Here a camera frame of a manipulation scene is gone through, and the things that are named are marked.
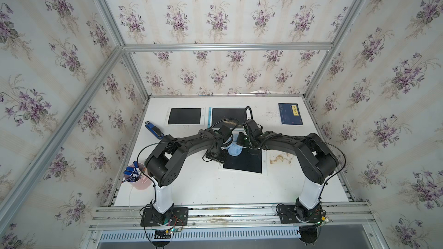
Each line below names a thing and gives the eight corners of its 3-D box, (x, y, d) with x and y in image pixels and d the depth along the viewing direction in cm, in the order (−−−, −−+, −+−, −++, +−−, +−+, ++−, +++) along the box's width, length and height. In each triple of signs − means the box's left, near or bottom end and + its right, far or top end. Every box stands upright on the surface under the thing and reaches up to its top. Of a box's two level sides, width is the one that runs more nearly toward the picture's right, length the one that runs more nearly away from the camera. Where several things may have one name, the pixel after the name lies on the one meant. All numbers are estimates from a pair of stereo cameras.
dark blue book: (282, 125, 108) (283, 123, 106) (276, 104, 120) (277, 102, 118) (304, 126, 108) (305, 124, 106) (296, 105, 120) (297, 102, 118)
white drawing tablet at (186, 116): (165, 125, 108) (164, 122, 106) (170, 109, 117) (169, 106, 115) (204, 125, 108) (203, 123, 106) (205, 109, 117) (205, 106, 115)
